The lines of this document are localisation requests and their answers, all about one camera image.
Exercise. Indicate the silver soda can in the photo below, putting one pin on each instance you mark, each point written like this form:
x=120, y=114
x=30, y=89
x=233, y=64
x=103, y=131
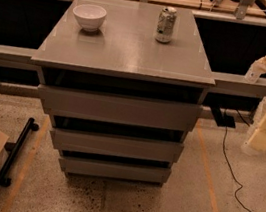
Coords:
x=166, y=23

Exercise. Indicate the grey bottom drawer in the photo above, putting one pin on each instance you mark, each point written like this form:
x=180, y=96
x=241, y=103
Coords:
x=114, y=170

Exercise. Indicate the white ceramic bowl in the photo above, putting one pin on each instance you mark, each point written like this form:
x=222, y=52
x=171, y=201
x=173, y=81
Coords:
x=89, y=17

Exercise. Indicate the black metal pole stand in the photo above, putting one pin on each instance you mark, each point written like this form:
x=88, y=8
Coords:
x=13, y=150

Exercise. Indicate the grey middle drawer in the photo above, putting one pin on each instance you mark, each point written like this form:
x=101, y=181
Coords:
x=122, y=146

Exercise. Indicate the black bracket foot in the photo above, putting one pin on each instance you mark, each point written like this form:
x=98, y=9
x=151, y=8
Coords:
x=221, y=118

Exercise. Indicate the grey drawer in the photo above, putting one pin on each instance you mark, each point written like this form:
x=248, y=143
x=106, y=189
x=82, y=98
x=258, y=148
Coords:
x=122, y=146
x=114, y=170
x=119, y=109

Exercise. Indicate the grey metal rail frame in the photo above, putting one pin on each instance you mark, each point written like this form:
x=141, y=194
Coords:
x=244, y=85

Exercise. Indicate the grey drawer cabinet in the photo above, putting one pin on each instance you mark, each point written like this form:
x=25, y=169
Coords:
x=89, y=81

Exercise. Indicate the grey top drawer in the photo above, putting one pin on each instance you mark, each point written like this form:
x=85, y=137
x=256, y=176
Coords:
x=119, y=109

